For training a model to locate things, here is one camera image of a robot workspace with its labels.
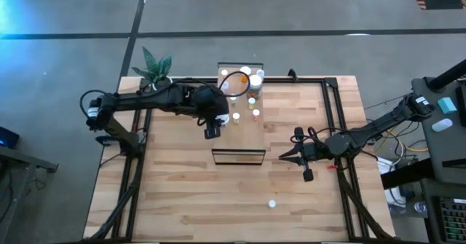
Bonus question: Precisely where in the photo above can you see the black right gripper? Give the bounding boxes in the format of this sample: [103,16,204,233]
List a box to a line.
[278,141,331,167]

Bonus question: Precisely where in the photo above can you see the orange pill vial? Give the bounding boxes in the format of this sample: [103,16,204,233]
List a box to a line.
[240,66,253,84]

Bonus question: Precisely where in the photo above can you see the large gummy supplement bottle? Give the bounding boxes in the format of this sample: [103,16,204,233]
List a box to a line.
[247,74,264,100]

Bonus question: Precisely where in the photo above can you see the green plant in white pot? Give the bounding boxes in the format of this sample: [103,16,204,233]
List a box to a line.
[131,46,175,92]

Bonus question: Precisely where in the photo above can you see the white power strip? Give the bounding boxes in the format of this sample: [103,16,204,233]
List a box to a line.
[376,156,396,176]

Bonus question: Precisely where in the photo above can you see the grey side desk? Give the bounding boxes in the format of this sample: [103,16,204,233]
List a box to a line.
[411,76,466,185]

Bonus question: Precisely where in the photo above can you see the white oblong object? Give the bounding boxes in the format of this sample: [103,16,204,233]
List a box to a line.
[431,118,454,133]

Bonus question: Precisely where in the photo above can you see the teal box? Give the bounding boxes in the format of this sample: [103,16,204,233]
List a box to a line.
[438,97,458,114]

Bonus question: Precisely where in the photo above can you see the backlit keyboard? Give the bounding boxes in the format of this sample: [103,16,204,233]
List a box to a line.
[438,197,466,243]

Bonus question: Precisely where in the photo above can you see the grey metal side table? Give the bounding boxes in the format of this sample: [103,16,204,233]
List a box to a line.
[0,145,59,234]

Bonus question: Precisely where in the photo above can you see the black device with blue light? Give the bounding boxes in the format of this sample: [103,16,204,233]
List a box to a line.
[0,126,21,150]

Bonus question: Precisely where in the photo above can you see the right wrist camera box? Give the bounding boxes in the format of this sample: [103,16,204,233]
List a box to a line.
[301,165,315,183]

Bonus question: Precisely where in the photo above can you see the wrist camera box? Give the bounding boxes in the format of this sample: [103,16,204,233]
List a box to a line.
[203,122,222,140]
[301,165,315,183]

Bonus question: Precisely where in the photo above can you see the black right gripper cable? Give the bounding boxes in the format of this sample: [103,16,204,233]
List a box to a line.
[289,126,350,146]

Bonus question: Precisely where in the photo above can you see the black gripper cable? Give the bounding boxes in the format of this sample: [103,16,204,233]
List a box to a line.
[289,126,350,146]
[217,70,251,98]

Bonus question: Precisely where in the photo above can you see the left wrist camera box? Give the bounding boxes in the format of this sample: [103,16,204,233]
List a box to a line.
[203,122,222,140]

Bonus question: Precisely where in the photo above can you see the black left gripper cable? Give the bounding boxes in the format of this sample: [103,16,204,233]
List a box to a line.
[217,70,251,98]

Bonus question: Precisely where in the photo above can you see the wooden shelf, black metal frame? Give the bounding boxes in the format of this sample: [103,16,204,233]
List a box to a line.
[210,61,267,166]

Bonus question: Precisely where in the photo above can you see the black aluminium table frame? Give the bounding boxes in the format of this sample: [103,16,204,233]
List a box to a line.
[87,76,394,243]

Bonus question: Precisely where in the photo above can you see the yellow cable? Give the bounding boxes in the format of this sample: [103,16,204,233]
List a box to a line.
[378,127,430,154]

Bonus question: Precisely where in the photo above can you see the black round post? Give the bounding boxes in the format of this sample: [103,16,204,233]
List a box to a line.
[427,60,466,92]

